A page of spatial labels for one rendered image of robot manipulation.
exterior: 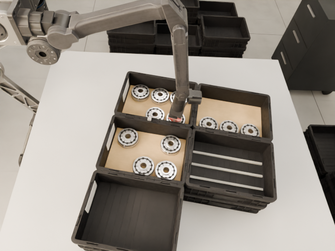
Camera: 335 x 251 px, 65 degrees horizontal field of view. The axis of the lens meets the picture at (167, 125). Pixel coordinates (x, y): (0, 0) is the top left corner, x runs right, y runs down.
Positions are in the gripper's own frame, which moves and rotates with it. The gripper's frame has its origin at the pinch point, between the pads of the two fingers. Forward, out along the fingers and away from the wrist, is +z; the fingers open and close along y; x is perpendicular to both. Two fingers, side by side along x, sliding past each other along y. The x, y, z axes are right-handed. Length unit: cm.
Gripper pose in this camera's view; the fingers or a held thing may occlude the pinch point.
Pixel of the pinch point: (175, 117)
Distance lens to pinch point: 139.3
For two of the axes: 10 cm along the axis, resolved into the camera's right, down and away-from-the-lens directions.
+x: -9.6, -2.7, 0.4
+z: -1.1, 5.3, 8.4
